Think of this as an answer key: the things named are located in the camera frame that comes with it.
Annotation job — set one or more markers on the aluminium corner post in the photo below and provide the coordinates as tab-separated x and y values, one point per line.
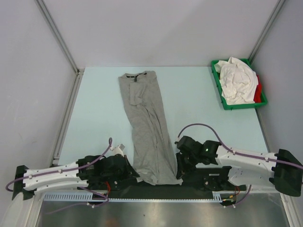
56	33
266	29

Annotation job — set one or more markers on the white t-shirt in bin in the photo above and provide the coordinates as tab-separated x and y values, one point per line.
238	81

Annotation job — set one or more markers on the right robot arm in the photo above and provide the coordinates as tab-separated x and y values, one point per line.
281	170

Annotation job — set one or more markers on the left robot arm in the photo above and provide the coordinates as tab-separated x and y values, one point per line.
92	172

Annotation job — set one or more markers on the right aluminium corner post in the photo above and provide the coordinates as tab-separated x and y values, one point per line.
266	29

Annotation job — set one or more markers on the left aluminium corner post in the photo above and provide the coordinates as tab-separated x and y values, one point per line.
56	33

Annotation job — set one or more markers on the red t-shirt in bin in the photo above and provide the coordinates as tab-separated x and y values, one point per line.
258	91

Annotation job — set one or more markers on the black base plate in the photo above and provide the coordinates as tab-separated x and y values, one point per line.
199	184

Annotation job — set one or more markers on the green plastic bin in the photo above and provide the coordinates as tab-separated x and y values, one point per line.
234	107

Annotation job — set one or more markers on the grey t-shirt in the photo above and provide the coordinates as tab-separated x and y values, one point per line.
154	158

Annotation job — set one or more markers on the aluminium front rail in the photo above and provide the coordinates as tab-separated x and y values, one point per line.
281	182

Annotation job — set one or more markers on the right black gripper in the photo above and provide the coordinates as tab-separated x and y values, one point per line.
182	170

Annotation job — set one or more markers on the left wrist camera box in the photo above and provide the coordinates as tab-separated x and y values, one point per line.
118	150

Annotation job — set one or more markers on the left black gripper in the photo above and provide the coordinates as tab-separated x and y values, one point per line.
129	172

